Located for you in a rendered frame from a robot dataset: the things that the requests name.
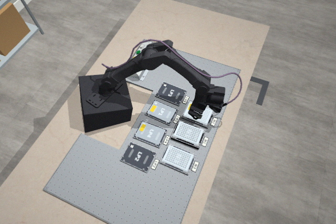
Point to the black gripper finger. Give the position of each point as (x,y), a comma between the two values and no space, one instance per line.
(199,116)

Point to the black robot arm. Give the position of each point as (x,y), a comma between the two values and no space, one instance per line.
(149,59)

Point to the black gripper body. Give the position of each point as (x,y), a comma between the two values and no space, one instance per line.
(193,108)

